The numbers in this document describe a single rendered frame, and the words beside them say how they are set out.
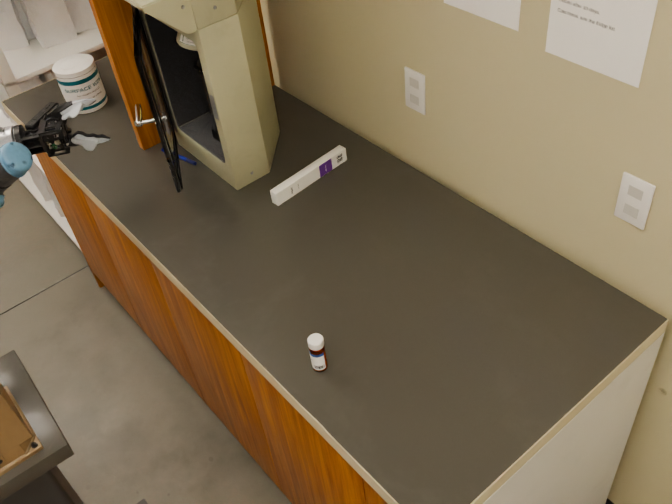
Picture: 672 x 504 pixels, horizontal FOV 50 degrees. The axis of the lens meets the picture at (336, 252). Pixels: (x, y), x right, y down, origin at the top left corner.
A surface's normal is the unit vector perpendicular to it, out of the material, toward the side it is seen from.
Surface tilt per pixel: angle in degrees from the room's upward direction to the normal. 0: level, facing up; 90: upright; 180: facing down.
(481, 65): 90
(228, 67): 90
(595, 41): 90
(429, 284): 0
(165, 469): 0
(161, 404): 0
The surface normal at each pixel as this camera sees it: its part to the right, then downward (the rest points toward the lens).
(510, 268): -0.10, -0.72
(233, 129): 0.64, 0.49
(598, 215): -0.76, 0.50
